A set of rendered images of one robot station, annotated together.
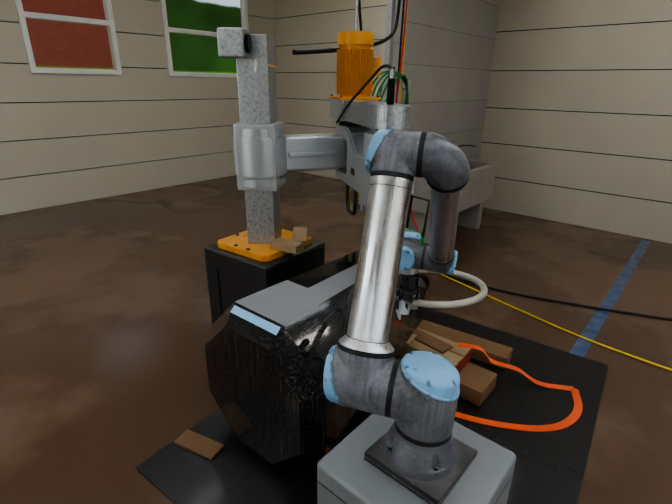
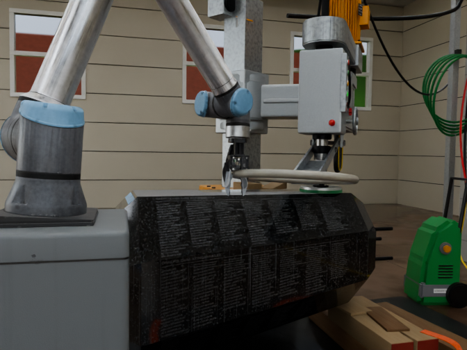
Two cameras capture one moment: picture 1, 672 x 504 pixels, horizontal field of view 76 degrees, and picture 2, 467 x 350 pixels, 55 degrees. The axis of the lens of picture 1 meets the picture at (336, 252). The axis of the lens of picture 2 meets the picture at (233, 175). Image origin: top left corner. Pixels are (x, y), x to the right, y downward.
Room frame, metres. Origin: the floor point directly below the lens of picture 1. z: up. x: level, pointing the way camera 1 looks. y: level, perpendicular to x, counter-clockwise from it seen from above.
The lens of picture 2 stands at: (0.23, -1.26, 1.03)
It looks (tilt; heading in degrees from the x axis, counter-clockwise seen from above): 3 degrees down; 35
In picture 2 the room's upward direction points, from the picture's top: 1 degrees clockwise
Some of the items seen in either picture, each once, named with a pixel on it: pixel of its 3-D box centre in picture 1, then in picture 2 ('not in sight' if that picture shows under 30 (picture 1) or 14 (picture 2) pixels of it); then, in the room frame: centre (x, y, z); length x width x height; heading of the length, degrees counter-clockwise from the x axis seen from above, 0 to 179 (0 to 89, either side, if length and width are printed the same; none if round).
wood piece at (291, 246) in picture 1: (287, 245); (247, 186); (2.63, 0.32, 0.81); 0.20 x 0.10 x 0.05; 62
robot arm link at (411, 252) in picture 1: (407, 255); (214, 105); (1.52, -0.27, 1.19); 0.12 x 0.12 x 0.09; 72
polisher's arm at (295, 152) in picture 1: (290, 152); (270, 102); (2.89, 0.31, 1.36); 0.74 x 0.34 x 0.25; 112
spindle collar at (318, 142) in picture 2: not in sight; (322, 130); (2.44, -0.27, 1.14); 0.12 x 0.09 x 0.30; 15
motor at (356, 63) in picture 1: (357, 66); (344, 18); (3.07, -0.12, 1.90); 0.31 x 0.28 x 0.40; 105
